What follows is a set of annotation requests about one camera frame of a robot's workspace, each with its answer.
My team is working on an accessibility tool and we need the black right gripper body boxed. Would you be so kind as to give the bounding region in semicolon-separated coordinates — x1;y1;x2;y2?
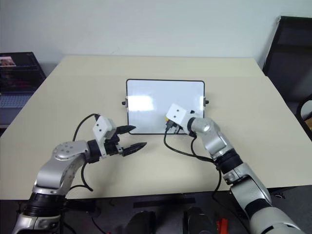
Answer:
163;119;184;135

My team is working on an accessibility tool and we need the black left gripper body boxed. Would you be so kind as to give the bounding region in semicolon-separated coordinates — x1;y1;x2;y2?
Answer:
103;135;124;157

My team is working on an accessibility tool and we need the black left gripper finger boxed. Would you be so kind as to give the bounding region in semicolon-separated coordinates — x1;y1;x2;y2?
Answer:
121;142;147;157
116;124;137;135

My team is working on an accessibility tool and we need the black-framed small whiteboard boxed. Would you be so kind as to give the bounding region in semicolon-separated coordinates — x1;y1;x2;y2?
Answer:
121;78;210;136

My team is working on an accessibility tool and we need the black flat strip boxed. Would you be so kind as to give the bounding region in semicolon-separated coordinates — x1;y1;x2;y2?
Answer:
133;197;196;209

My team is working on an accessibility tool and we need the dark rounded shape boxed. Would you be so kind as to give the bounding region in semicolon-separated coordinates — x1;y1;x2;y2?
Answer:
182;206;216;234

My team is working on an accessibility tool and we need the red clip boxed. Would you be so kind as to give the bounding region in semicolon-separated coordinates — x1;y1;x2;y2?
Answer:
216;217;229;232

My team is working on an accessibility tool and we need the open laptop computer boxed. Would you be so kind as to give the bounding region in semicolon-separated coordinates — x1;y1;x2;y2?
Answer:
0;51;47;109

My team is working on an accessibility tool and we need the black office chair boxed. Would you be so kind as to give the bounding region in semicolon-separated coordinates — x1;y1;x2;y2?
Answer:
262;15;312;116

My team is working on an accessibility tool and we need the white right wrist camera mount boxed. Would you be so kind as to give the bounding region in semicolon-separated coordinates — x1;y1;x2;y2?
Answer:
165;103;194;130

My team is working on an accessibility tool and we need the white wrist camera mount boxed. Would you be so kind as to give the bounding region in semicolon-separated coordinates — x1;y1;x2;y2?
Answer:
92;116;117;159
165;103;194;130

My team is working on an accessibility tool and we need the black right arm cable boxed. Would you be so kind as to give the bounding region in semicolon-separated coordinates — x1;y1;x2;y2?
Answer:
163;131;222;203

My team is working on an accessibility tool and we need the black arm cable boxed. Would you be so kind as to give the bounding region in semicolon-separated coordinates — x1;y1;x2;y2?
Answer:
72;113;101;192
163;131;222;203

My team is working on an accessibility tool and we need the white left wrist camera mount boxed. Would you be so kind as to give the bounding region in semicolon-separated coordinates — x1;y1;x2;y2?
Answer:
92;116;117;159

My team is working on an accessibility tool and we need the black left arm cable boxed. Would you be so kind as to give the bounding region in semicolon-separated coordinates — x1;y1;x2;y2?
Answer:
72;113;101;192

